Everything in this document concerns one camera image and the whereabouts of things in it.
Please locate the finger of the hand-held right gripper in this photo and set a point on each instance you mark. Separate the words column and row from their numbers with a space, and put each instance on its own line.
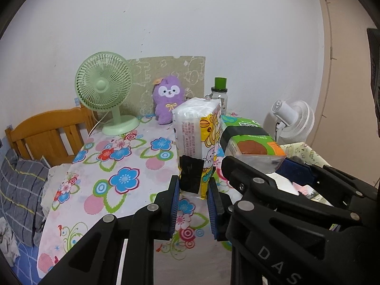
column 297, row 169
column 252, row 175

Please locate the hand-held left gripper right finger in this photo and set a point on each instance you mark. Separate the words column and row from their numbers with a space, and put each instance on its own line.
column 213, row 213

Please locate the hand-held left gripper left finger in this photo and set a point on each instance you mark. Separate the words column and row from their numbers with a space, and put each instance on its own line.
column 175, row 210

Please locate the yellow cartoon print box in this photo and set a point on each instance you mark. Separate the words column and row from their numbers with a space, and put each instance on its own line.
column 311, row 154

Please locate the green tissue pack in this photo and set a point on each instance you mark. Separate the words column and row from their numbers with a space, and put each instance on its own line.
column 252, row 145

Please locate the yellow cartoon tissue pack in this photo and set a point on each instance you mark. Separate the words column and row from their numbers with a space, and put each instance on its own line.
column 193, row 124

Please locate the white standing fan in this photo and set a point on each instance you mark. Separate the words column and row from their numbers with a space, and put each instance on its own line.
column 299, row 118

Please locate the glass jar mug green lid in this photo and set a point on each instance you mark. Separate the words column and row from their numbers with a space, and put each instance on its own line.
column 219, row 95

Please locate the floral printed tablecloth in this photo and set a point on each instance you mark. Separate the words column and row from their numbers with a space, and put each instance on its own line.
column 98, row 160

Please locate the purple plush toy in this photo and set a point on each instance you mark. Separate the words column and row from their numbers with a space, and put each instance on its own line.
column 167, row 101

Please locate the beige door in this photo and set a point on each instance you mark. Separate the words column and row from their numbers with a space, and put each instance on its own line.
column 341, row 65

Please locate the white bed cloth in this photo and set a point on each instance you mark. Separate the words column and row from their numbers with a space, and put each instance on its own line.
column 55, row 178

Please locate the beige printed cardboard sheet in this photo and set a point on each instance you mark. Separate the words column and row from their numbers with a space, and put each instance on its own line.
column 178, row 68

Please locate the green desk fan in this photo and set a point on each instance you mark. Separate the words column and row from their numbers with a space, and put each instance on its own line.
column 101, row 86

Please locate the blue checked bed sheet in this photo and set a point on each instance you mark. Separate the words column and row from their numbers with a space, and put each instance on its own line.
column 25, row 261

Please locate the grey plaid pillow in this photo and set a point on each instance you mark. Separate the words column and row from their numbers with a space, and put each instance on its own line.
column 17, row 190

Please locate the wooden bed headboard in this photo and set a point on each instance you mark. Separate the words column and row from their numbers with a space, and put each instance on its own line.
column 38, row 124

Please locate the white crumpled cloth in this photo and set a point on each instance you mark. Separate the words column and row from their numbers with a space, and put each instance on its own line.
column 7, row 237

